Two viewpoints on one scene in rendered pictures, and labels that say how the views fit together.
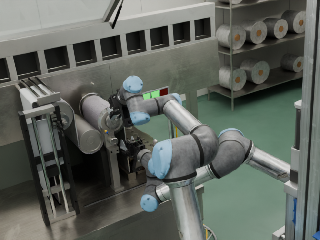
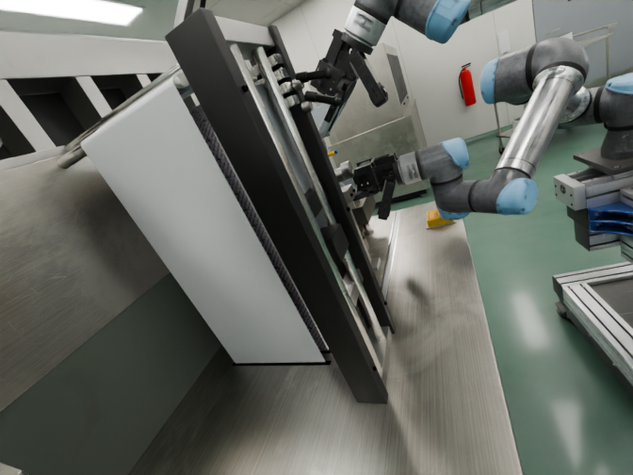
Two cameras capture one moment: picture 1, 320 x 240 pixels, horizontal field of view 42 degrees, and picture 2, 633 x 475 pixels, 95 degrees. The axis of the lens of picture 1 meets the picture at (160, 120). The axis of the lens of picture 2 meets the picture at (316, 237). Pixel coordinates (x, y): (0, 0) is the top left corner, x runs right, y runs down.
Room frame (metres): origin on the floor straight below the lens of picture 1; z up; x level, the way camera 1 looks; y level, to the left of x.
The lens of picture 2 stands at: (1.28, 0.71, 1.32)
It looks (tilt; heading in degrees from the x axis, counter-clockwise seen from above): 21 degrees down; 327
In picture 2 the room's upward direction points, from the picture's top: 25 degrees counter-clockwise
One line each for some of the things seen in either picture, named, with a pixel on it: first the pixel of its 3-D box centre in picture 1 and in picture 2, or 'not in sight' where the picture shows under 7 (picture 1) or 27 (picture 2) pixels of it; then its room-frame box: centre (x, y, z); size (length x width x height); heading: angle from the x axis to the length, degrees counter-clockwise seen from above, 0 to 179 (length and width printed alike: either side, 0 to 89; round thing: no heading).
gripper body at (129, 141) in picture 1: (136, 149); (378, 175); (1.79, 0.12, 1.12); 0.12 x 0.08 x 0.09; 28
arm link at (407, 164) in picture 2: (144, 157); (409, 169); (1.72, 0.09, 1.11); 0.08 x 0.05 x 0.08; 118
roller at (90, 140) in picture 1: (82, 132); not in sight; (1.93, 0.40, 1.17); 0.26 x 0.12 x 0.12; 28
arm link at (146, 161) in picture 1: (153, 164); (442, 159); (1.65, 0.05, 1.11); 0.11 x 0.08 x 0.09; 28
